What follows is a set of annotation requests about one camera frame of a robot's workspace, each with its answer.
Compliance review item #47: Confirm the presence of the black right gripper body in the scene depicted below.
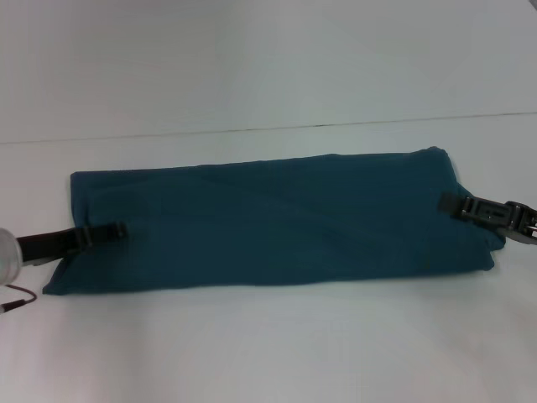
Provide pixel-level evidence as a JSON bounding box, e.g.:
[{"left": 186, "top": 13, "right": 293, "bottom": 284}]
[{"left": 504, "top": 200, "right": 537, "bottom": 247}]

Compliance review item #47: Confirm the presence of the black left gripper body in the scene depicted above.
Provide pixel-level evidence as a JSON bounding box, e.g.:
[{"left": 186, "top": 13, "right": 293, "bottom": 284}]
[{"left": 15, "top": 227, "right": 83, "bottom": 268}]

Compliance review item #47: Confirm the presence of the left arm cable with metal plug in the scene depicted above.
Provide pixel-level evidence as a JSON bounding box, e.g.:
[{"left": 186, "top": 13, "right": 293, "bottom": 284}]
[{"left": 0, "top": 284, "right": 39, "bottom": 314}]

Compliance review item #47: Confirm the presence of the teal t-shirt with pink print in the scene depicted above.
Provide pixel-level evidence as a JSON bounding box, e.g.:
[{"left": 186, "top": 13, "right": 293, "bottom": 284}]
[{"left": 41, "top": 145, "right": 504, "bottom": 297}]

